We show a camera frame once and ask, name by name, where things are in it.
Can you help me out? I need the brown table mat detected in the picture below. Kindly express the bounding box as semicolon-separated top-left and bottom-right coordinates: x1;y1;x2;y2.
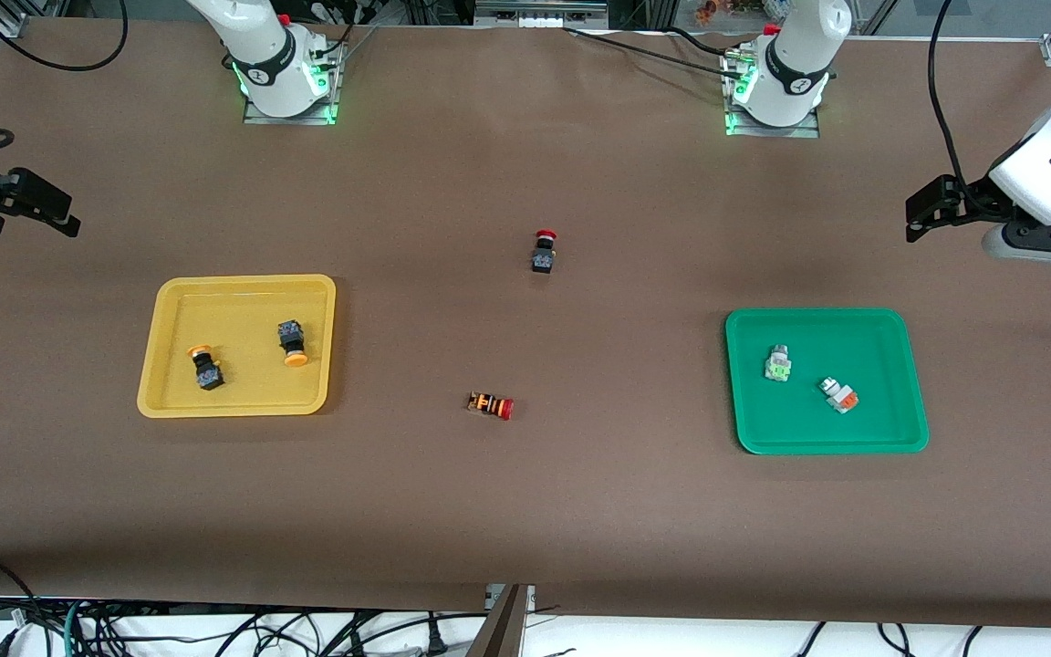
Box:
0;18;1051;631

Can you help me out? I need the brown table support bar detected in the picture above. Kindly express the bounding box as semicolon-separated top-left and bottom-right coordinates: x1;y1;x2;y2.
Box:
468;584;531;657

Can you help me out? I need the red button orange striped body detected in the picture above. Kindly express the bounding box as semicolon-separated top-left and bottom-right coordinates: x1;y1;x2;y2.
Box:
466;391;515;422

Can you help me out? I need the white button orange base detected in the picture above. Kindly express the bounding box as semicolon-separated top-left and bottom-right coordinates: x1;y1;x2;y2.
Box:
818;376;860;416

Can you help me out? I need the green plastic tray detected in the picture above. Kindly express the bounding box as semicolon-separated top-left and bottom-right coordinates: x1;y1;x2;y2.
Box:
724;308;931;455

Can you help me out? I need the yellow mushroom push button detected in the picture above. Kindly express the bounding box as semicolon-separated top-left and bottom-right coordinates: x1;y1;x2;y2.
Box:
188;344;225;391
276;319;310;368

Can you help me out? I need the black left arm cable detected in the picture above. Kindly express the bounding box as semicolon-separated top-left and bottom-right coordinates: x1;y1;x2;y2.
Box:
927;0;988;185

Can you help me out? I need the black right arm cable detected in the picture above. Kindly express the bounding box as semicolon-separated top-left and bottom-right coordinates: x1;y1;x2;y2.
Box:
0;0;130;73

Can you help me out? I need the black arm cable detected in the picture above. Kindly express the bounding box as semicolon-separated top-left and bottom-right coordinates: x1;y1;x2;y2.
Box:
927;0;988;185
0;0;130;73

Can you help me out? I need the yellow plastic tray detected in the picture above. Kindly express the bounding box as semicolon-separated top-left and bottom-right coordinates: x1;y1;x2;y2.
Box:
137;274;338;419

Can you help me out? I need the black cable on table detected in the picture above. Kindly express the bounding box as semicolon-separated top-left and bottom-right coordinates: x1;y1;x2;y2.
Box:
562;26;738;72

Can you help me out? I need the silver power strip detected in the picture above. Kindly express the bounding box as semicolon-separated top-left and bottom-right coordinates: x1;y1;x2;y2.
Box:
475;0;609;29

